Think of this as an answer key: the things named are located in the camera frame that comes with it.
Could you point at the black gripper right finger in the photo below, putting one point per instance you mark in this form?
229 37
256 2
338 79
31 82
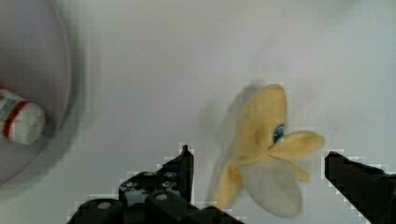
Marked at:
370 190

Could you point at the red plush ketchup bottle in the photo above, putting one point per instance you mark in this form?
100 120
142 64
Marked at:
22 121

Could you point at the grey round plate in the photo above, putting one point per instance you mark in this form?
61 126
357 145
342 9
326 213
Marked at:
40 61

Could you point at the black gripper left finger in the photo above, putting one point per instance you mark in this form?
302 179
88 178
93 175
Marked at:
160 197

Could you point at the yellow plush banana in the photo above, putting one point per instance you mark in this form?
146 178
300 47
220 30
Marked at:
262 156

